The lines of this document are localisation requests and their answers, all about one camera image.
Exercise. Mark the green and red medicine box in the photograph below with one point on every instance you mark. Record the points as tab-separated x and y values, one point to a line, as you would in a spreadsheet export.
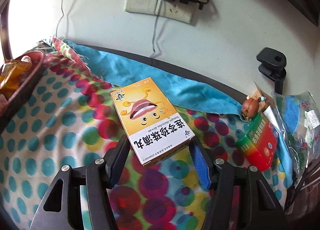
257	145

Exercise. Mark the polka dot cloth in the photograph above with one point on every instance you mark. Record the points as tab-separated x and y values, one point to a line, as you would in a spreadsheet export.
62	145

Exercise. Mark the blue towel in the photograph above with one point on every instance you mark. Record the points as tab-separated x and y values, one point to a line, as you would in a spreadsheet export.
200	89

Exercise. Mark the yellow medicine box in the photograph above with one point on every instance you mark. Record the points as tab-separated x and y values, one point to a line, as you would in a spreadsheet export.
147	117

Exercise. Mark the yellow snack bag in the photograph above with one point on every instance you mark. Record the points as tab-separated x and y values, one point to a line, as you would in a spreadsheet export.
12	74

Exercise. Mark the brown cardboard tag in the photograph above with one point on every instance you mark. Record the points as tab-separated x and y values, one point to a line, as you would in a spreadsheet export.
260	92

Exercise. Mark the black clamp mount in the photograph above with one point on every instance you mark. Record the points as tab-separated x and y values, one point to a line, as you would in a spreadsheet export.
270	58

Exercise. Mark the brown walnut figurine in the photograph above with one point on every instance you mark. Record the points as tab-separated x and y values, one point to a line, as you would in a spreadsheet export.
250	107

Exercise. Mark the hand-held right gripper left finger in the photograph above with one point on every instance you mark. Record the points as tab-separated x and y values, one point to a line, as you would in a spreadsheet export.
118	162

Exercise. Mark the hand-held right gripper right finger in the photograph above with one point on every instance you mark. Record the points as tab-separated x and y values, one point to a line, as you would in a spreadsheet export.
201	167

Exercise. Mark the red plastic basin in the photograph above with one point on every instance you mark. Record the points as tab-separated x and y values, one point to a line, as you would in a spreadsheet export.
25	82

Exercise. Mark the clear bag with blue items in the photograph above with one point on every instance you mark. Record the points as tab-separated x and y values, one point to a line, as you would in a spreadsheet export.
290	112

